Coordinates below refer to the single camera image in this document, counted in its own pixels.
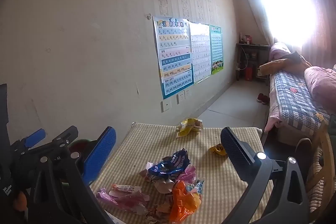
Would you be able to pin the dark cloth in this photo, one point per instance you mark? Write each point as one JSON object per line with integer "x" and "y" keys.
{"x": 295, "y": 57}

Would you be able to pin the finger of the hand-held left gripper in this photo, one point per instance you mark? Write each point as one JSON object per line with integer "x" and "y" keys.
{"x": 35, "y": 137}
{"x": 65, "y": 136}

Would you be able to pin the white wall poster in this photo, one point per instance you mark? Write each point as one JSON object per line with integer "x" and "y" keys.
{"x": 200, "y": 53}

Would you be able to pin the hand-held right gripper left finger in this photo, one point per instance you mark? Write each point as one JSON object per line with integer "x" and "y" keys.
{"x": 101, "y": 155}

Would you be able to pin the torn beige paper scraps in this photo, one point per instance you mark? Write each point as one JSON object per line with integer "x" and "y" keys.
{"x": 164, "y": 186}

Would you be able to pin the white wall socket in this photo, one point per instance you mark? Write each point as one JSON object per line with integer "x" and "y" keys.
{"x": 181, "y": 98}
{"x": 188, "y": 94}
{"x": 166, "y": 106}

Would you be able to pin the sofa bed with pink cover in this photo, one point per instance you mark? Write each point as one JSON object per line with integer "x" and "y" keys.
{"x": 273, "y": 108}

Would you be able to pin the blue plaid blanket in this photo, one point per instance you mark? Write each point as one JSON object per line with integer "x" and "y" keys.
{"x": 294, "y": 98}

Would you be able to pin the yellow checkered tablecloth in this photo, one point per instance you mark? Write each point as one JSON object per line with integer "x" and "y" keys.
{"x": 225, "y": 179}

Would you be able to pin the red shoe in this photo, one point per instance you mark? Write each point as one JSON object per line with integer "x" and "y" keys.
{"x": 260, "y": 97}
{"x": 266, "y": 100}

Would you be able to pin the wooden chair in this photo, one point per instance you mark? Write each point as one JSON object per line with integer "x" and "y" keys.
{"x": 321, "y": 150}

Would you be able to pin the red box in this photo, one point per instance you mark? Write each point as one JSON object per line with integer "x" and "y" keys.
{"x": 248, "y": 73}

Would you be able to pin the yellow white bear wrapper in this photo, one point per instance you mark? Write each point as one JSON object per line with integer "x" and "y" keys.
{"x": 187, "y": 126}

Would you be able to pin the pink printed snack wrapper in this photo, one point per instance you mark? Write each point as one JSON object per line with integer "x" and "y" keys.
{"x": 126, "y": 199}

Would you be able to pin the red bin with green rim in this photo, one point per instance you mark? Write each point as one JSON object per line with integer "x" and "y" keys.
{"x": 80, "y": 145}

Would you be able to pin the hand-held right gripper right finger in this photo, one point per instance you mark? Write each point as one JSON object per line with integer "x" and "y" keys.
{"x": 233, "y": 148}

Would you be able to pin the patterned pink curtain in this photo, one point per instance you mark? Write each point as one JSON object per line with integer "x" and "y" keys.
{"x": 325, "y": 24}

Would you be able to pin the pink quilt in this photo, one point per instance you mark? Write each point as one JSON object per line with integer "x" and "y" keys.
{"x": 323, "y": 85}

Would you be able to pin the pale pink pillow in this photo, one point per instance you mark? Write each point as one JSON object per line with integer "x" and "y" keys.
{"x": 279, "y": 49}

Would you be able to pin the orange plastic bag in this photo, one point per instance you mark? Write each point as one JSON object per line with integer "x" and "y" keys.
{"x": 182, "y": 203}

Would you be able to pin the yellow pillow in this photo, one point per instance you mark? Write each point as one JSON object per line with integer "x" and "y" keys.
{"x": 273, "y": 66}

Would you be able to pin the light blue silver wrapper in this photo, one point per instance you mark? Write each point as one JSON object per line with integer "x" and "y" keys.
{"x": 198, "y": 186}

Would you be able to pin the green wall poster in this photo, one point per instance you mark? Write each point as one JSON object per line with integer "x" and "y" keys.
{"x": 217, "y": 50}

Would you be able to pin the yellow snack wrapper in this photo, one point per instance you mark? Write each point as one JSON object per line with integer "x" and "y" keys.
{"x": 217, "y": 149}

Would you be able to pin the blue wall poster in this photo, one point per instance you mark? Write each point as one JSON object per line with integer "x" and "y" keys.
{"x": 174, "y": 58}

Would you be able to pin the blue snack wrapper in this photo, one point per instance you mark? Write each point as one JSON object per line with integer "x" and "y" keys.
{"x": 170, "y": 165}

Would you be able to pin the pink foil wrapper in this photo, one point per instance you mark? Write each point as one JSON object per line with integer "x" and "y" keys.
{"x": 189, "y": 174}

